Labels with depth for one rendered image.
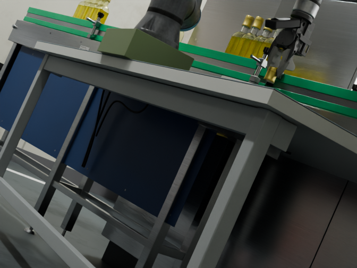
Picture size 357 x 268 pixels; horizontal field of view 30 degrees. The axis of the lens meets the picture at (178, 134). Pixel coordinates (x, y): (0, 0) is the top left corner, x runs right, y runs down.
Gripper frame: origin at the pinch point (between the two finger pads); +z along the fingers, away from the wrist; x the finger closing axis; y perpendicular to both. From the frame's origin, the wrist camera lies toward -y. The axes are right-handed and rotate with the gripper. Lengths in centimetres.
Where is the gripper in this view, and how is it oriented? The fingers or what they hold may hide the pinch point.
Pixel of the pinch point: (272, 70)
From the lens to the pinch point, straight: 211.2
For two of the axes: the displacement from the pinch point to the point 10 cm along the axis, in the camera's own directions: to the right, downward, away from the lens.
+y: 6.9, 3.3, 6.5
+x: -6.0, -2.4, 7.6
